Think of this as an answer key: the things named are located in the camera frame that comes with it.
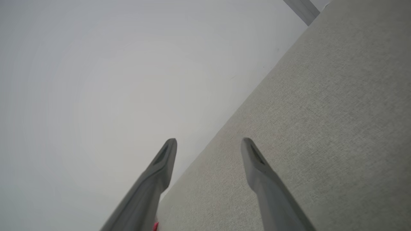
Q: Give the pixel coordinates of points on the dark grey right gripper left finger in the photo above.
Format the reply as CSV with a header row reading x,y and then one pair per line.
x,y
144,192

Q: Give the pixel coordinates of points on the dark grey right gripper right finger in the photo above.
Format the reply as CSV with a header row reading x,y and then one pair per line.
x,y
273,199

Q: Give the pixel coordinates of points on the red white jersey shirt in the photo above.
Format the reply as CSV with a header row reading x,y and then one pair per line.
x,y
156,226

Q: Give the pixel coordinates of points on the grey fabric panel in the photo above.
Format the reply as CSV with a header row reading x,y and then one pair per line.
x,y
321,112

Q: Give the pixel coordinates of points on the grey wall trim strip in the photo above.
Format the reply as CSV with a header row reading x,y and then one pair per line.
x,y
301,9

